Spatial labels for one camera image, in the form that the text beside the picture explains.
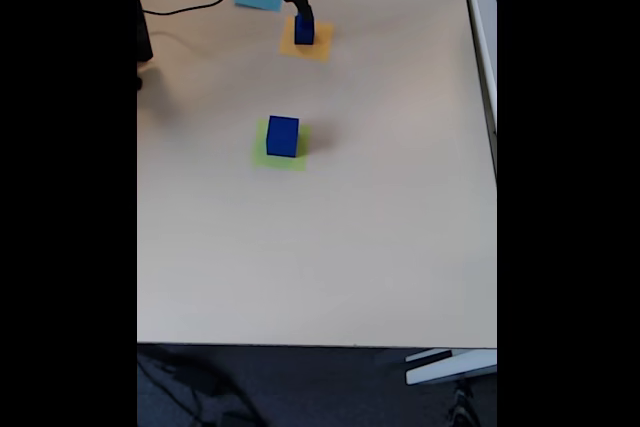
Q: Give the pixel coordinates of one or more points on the small blue cube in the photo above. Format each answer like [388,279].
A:
[299,23]

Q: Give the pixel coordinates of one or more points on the orange paper square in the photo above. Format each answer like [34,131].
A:
[322,47]

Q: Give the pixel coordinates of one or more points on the white table foot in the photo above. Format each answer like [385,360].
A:
[450,369]

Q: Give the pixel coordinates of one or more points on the green paper square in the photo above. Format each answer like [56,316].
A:
[280,163]

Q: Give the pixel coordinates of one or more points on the large blue cube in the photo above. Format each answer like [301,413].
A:
[282,139]

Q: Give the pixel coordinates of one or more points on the medium blue cube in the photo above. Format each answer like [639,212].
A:
[303,36]

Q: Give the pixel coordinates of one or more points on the white adjacent table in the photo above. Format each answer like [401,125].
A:
[482,32]

